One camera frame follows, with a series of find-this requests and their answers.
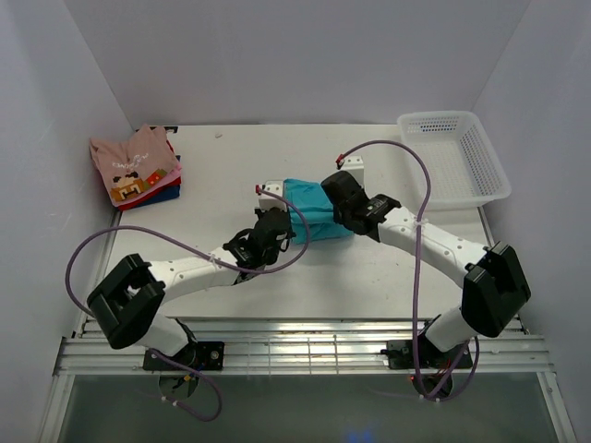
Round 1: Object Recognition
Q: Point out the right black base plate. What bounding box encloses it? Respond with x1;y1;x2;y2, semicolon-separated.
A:
380;340;473;369

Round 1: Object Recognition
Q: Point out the pink folded t-shirt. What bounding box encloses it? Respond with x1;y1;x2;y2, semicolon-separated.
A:
144;160;182;192

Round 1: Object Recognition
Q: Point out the aluminium rail frame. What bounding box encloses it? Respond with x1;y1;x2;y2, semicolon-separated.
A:
43;202;578;443

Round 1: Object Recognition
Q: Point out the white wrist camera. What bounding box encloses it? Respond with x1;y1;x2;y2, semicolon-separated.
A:
336;155;365;187
255;180;287;212

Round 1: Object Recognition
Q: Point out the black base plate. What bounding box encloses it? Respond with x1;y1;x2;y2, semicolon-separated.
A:
380;340;473;369
142;341;225;371

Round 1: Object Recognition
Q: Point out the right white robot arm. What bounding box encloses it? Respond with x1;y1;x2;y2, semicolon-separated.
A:
321;171;531;366

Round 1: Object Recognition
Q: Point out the white plastic basket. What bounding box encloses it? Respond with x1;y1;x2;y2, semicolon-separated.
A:
397;111;512;211

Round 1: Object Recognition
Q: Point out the teal t-shirt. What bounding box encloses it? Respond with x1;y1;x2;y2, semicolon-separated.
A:
283;178;353;242

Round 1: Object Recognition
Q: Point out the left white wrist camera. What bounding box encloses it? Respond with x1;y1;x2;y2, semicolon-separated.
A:
255;180;287;212

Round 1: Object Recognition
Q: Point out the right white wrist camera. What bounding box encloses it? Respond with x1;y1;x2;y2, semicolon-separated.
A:
336;155;365;187

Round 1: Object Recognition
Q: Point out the beige folded t-shirt with print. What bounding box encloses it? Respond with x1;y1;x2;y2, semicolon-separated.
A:
89;125;176;206

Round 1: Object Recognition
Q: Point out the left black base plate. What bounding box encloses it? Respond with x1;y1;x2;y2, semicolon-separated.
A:
142;341;225;371

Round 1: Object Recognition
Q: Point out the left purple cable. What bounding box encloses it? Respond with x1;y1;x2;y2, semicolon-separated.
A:
65;185;311;422

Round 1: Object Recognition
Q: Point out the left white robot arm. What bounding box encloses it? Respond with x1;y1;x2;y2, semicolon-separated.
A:
87;208;293;369

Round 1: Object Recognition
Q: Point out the blue folded t-shirt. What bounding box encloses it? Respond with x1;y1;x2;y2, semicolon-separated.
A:
119;177;182;211

